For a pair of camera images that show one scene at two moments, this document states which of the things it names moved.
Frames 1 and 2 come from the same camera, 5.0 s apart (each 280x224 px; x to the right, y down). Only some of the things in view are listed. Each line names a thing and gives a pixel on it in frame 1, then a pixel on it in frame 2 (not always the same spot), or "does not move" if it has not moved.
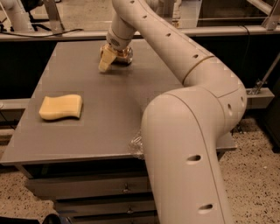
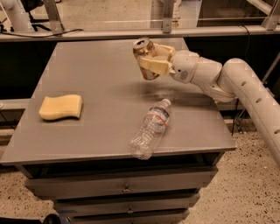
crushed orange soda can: (122, 58) -> (143, 46)
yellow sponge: (62, 106) does not move
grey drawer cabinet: (74, 147) does not move
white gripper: (115, 43) -> (184, 66)
